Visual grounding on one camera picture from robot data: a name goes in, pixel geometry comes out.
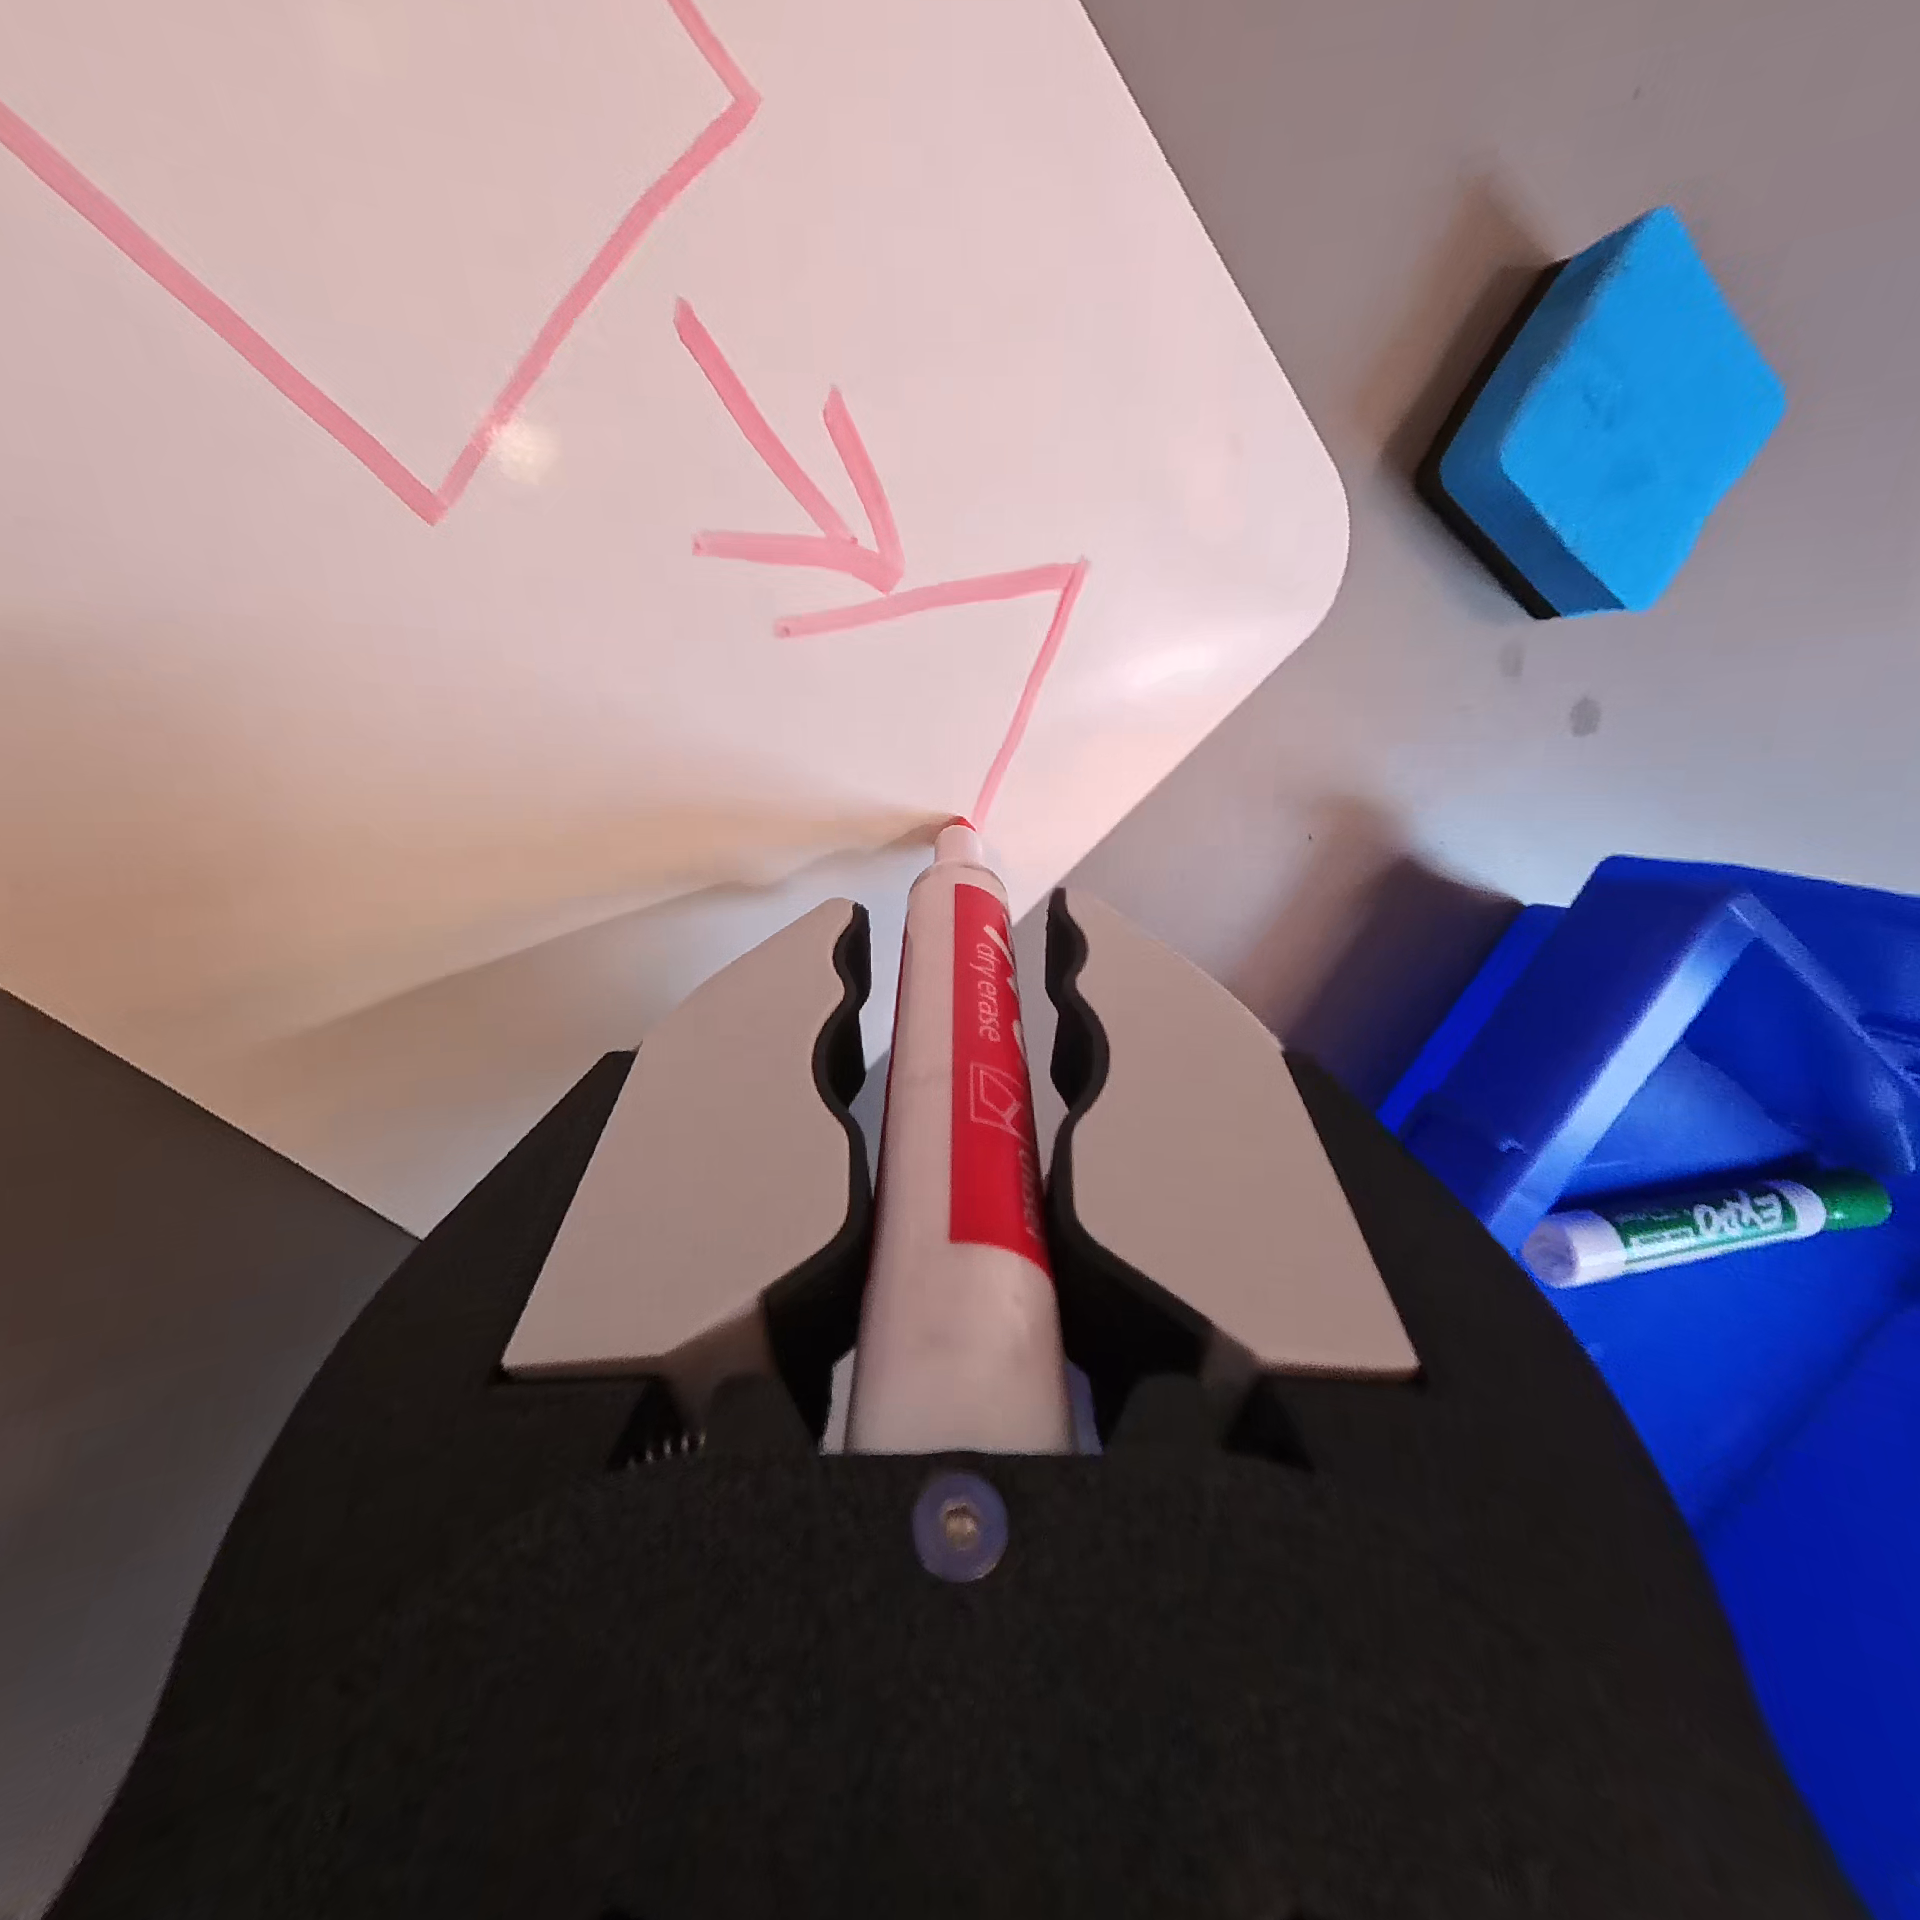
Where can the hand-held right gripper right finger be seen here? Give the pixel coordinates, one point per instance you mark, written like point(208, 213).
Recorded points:
point(1231, 1200)

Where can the blue whiteboard eraser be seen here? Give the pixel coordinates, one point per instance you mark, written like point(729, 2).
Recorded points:
point(1620, 407)

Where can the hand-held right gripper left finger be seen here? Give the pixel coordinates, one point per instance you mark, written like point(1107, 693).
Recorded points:
point(677, 1200)

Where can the blue plastic bin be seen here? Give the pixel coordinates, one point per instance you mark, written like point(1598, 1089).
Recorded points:
point(1771, 1470)

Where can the red dry-erase marker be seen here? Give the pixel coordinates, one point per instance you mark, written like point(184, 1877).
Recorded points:
point(960, 1172)

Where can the white whiteboard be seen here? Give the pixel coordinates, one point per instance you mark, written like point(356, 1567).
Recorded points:
point(301, 750)

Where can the green dry-erase marker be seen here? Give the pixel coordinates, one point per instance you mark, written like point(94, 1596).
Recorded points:
point(1711, 1229)

